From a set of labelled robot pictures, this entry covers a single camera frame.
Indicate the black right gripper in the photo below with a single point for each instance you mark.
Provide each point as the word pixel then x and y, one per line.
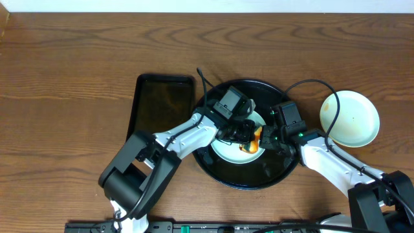
pixel 264 143

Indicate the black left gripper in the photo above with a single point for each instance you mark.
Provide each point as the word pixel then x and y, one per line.
pixel 245 133

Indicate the orange green scrubbing sponge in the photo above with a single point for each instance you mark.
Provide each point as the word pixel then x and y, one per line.
pixel 253 146

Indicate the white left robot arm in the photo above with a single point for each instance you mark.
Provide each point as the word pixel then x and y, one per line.
pixel 139 173

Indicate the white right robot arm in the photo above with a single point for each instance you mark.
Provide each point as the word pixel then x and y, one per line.
pixel 378 201

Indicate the black round tray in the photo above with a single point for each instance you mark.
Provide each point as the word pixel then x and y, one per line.
pixel 269 169

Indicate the black rectangular tray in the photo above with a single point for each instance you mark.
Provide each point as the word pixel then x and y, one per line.
pixel 161 102

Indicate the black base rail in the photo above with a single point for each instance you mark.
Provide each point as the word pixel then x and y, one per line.
pixel 169 227

